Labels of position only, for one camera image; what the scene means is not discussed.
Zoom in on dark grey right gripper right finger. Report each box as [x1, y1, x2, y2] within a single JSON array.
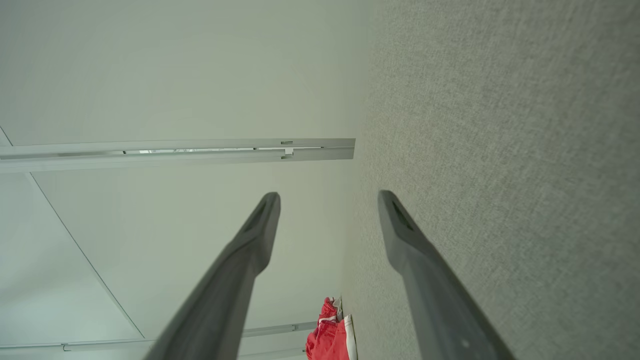
[[377, 189, 517, 360]]

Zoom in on grey double post with round feet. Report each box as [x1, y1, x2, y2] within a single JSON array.
[[0, 321, 319, 360]]

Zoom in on grey slanted metal frame post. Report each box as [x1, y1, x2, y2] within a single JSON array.
[[0, 138, 356, 174]]

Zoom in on red Bulls basketball jersey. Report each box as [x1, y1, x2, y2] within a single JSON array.
[[305, 297, 359, 360]]

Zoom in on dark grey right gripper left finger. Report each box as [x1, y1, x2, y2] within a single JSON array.
[[142, 192, 282, 360]]

